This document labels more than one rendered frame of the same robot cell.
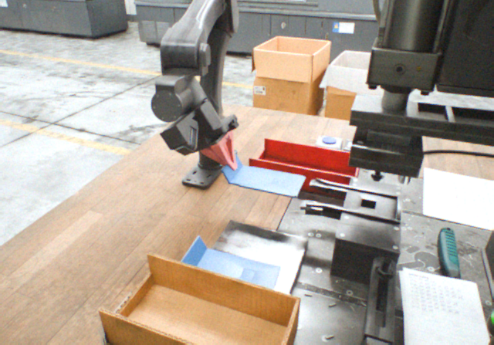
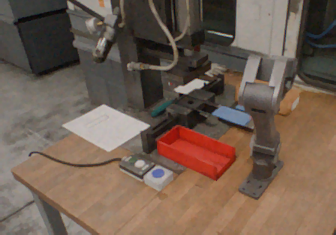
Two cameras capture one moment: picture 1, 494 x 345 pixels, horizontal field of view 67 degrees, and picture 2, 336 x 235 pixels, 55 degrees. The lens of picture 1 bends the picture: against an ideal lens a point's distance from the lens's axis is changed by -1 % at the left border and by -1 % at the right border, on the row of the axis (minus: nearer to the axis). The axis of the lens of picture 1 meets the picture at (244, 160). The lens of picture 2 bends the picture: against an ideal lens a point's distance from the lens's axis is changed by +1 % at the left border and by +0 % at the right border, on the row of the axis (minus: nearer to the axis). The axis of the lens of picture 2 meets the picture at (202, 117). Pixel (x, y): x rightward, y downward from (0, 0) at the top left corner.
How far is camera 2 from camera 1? 1.64 m
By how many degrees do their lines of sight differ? 117
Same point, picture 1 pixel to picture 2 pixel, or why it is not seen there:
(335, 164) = (171, 154)
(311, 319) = (229, 102)
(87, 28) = not seen: outside the picture
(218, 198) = not seen: hidden behind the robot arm
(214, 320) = not seen: hidden behind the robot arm
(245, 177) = (244, 118)
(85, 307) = (310, 112)
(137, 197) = (311, 157)
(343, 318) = (217, 100)
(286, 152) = (201, 166)
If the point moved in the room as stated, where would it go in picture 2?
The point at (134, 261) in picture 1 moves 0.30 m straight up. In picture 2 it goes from (298, 124) to (309, 52)
